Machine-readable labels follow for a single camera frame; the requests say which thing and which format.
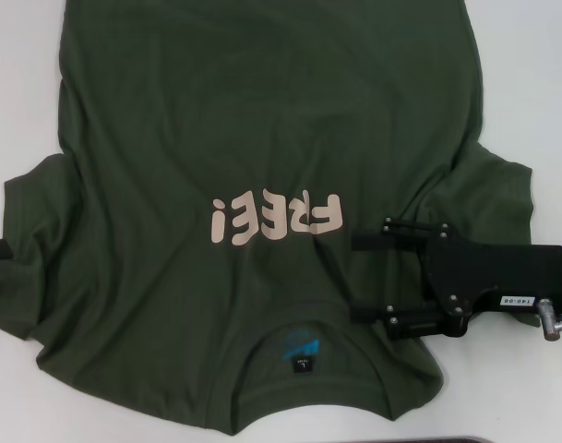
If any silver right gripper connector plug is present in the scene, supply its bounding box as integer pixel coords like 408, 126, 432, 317
538, 298, 562, 343

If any dark robot torso edge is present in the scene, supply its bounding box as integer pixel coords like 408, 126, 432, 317
270, 436, 487, 443

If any dark green FREE! t-shirt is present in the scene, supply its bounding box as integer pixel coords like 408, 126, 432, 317
0, 0, 538, 412

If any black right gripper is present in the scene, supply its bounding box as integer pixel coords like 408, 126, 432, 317
349, 217, 562, 341

